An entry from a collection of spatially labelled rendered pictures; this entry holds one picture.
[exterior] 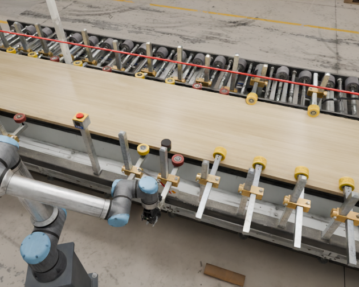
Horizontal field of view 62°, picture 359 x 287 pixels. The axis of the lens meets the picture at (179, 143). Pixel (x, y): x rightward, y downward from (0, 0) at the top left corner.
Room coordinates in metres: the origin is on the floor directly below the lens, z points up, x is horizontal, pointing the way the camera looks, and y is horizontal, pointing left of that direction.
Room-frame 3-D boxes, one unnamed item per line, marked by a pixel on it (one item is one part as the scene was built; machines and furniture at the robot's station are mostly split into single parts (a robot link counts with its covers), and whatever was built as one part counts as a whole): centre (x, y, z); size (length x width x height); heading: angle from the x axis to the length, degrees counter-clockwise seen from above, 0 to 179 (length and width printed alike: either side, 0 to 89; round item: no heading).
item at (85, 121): (1.32, 0.57, 1.18); 0.07 x 0.07 x 0.08; 71
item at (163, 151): (1.15, 0.09, 0.89); 0.03 x 0.03 x 0.48; 71
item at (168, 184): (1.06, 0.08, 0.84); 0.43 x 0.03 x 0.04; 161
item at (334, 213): (0.82, -0.87, 0.95); 0.13 x 0.06 x 0.05; 71
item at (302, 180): (0.91, -0.62, 0.93); 0.03 x 0.03 x 0.48; 71
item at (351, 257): (0.80, -0.88, 0.95); 0.50 x 0.04 x 0.04; 161
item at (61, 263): (0.71, 0.76, 0.65); 0.19 x 0.19 x 0.10
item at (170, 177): (1.15, 0.07, 0.85); 0.13 x 0.06 x 0.05; 71
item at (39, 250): (0.72, 0.76, 0.79); 0.17 x 0.15 x 0.18; 178
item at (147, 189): (0.86, 0.15, 1.14); 0.10 x 0.09 x 0.12; 88
